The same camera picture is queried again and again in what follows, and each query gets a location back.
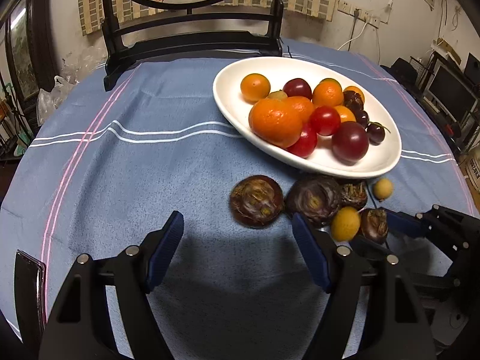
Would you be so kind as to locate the yellow green kumquat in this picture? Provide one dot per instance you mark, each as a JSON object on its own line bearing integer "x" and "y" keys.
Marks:
{"x": 330, "y": 80}

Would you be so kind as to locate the small orange kumquat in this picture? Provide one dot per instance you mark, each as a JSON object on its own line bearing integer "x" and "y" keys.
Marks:
{"x": 345, "y": 114}

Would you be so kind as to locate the large round tangerine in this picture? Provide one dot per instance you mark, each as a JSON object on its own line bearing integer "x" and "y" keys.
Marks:
{"x": 302, "y": 105}

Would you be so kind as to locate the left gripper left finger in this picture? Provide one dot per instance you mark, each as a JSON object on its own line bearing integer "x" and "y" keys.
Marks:
{"x": 79, "y": 325}

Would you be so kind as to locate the small tan longan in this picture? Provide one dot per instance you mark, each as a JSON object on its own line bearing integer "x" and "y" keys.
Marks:
{"x": 383, "y": 189}

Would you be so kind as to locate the red cherry tomato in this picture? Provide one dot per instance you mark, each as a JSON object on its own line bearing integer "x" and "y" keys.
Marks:
{"x": 325, "y": 121}
{"x": 306, "y": 143}

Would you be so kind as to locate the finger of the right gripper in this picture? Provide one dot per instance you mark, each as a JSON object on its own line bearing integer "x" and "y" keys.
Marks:
{"x": 366, "y": 248}
{"x": 399, "y": 222}

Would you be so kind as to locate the computer monitor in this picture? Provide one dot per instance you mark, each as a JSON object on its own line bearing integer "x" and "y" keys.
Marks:
{"x": 452, "y": 94}

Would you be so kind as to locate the large oblong tangerine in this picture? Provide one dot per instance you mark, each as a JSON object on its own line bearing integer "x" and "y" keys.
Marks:
{"x": 276, "y": 122}

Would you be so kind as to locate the dark framed mirror cabinet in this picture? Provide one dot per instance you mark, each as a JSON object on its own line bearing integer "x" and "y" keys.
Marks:
{"x": 29, "y": 47}

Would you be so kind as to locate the white oval plate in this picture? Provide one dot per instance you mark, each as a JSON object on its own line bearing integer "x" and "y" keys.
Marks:
{"x": 379, "y": 159}

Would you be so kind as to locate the brown longan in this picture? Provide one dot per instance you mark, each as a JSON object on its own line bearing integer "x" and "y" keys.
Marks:
{"x": 279, "y": 95}
{"x": 345, "y": 224}

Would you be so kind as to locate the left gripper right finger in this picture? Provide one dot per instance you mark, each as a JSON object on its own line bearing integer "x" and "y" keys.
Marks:
{"x": 395, "y": 325}

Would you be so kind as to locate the dark water chestnut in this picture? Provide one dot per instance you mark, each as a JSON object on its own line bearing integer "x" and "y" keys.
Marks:
{"x": 318, "y": 198}
{"x": 256, "y": 201}

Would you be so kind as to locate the round painted screen stand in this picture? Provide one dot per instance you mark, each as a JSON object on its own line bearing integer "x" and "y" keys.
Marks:
{"x": 120, "y": 58}

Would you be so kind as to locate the dark cherry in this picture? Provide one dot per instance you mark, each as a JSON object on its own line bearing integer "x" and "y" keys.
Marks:
{"x": 376, "y": 133}
{"x": 362, "y": 118}

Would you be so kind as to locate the black smartphone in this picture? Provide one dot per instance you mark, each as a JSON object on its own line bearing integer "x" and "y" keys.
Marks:
{"x": 29, "y": 285}

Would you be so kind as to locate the plastic bag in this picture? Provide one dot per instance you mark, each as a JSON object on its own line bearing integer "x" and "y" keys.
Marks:
{"x": 49, "y": 102}

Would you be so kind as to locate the wall power strip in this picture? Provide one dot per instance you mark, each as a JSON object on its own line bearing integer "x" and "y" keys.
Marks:
{"x": 367, "y": 16}

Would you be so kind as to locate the red cherry tomato front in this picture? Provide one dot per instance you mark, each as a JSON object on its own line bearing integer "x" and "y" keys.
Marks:
{"x": 306, "y": 143}

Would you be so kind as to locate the large dark red plum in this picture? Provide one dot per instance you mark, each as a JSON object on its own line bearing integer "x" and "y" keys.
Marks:
{"x": 298, "y": 87}

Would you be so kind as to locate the small orange tangerine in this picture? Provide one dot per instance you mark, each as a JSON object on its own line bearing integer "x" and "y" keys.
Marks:
{"x": 356, "y": 90}

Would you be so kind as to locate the blue striped tablecloth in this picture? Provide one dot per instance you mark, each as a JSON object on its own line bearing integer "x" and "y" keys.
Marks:
{"x": 107, "y": 168}

